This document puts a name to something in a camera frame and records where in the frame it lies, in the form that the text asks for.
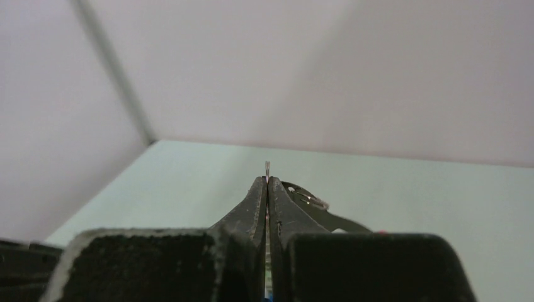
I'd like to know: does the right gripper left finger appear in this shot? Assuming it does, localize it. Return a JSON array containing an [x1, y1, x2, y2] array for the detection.
[[39, 176, 268, 302]]

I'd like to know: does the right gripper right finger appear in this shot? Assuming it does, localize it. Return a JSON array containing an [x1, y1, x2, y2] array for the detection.
[[268, 177, 476, 301]]

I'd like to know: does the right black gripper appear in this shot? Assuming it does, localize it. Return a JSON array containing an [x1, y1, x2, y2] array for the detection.
[[1, 238, 63, 302]]

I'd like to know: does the red-handled key organizer with rings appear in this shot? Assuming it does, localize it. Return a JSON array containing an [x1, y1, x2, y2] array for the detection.
[[281, 181, 386, 235]]

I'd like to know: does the left aluminium frame post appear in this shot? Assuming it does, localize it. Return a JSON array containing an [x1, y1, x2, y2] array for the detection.
[[71, 1, 158, 146]]

